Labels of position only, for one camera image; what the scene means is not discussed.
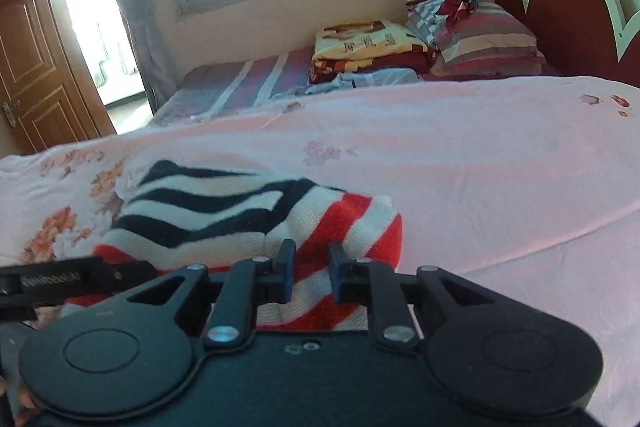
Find person's left hand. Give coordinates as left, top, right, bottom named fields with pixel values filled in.
left=0, top=374, right=40, bottom=413

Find folded grey striped cloth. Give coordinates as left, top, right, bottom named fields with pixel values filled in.
left=405, top=0, right=452, bottom=51

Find dark red cloth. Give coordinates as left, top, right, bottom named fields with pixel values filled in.
left=414, top=0, right=477, bottom=28

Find striped knit sweater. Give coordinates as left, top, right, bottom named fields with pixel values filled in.
left=64, top=159, right=404, bottom=334

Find long grey curtain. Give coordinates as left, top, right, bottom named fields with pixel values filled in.
left=90, top=0, right=179, bottom=114

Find purple striped bed sheet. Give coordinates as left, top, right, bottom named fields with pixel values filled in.
left=149, top=47, right=322, bottom=128

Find folded printed blanket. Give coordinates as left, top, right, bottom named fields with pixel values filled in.
left=308, top=20, right=442, bottom=86

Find light blue cloth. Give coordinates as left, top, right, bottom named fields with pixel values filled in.
left=272, top=68, right=422, bottom=101

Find brown wooden door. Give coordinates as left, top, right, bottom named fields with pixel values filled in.
left=0, top=0, right=117, bottom=156

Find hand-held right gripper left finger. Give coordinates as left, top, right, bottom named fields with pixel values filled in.
left=119, top=238, right=298, bottom=351

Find red scalloped headboard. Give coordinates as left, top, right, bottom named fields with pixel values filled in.
left=494, top=0, right=640, bottom=88

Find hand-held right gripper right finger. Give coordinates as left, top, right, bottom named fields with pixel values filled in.
left=328, top=242, right=488, bottom=353

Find striped pillow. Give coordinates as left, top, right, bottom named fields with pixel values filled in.
left=434, top=0, right=549, bottom=78

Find pink floral blanket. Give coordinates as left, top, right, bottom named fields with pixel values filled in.
left=0, top=74, right=640, bottom=427

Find metal door handle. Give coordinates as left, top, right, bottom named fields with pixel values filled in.
left=2, top=99, right=21, bottom=128

